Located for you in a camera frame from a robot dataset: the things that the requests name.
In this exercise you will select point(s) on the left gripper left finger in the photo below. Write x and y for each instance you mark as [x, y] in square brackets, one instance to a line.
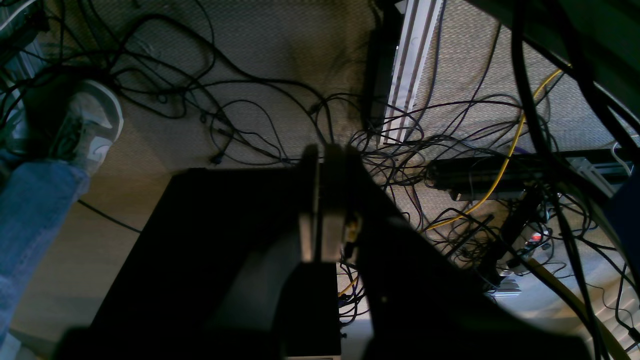
[205, 277]

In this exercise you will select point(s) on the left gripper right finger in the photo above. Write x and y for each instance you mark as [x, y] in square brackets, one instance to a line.
[421, 306]

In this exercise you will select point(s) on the black power strip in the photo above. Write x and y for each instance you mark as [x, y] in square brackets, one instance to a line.
[473, 178]

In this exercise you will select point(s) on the grey sneaker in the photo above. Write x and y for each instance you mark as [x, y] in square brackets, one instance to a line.
[92, 123]

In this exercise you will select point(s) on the blue jeans leg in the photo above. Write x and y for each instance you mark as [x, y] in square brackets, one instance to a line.
[36, 197]

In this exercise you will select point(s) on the aluminium profile rail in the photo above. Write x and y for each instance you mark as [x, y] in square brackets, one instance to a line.
[417, 24]

